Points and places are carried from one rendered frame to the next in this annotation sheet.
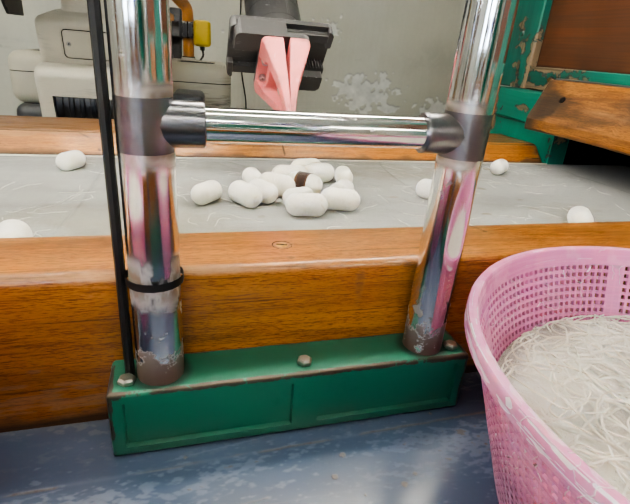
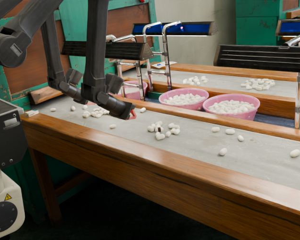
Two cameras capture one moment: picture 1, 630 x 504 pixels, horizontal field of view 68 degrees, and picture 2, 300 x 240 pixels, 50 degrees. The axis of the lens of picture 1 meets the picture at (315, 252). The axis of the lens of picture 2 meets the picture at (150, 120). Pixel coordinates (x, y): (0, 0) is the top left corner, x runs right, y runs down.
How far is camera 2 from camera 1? 1.91 m
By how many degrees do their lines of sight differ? 104
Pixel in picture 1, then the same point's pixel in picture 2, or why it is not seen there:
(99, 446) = not seen: hidden behind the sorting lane
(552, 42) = (12, 87)
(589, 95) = (44, 90)
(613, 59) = (32, 84)
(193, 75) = not seen: outside the picture
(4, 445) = not seen: hidden behind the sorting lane
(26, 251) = (145, 104)
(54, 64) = (7, 184)
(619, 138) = (57, 93)
